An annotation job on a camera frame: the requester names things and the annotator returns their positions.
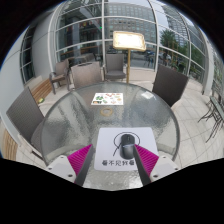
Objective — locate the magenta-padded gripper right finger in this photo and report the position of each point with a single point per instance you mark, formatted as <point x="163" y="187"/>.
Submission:
<point x="146" y="160"/>

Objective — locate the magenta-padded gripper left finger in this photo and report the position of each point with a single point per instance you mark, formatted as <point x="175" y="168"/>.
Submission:
<point x="80" y="160"/>

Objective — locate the black computer mouse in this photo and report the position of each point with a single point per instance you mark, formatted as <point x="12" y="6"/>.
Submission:
<point x="126" y="145"/>

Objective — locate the colourful printed menu sheet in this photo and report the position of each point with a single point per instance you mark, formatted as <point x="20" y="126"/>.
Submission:
<point x="107" y="98"/>

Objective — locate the wooden slatted bench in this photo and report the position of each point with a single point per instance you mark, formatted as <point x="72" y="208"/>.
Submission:
<point x="41" y="90"/>
<point x="6" y="145"/>

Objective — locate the green metal folding table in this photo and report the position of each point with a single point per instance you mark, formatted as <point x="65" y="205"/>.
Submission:
<point x="213" y="113"/>

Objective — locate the gold menu lectern stand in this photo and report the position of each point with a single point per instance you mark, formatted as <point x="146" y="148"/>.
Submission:
<point x="128" y="40"/>

